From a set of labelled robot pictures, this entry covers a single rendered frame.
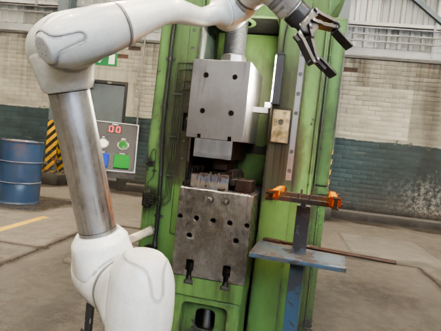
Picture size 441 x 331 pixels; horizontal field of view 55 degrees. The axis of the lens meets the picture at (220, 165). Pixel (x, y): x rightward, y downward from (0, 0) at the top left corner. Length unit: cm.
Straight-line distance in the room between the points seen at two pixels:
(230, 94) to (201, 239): 74
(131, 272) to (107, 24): 54
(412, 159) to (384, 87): 137
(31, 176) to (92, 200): 545
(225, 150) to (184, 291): 74
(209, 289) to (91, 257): 115
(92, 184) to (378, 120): 741
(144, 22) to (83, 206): 47
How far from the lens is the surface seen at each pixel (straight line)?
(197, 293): 224
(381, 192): 829
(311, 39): 129
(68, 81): 108
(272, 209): 227
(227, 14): 133
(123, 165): 215
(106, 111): 883
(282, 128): 223
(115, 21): 97
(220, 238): 213
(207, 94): 219
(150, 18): 102
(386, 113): 829
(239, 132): 214
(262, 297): 238
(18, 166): 651
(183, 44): 243
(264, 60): 266
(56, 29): 94
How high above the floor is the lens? 115
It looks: 3 degrees down
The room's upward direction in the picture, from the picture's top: 6 degrees clockwise
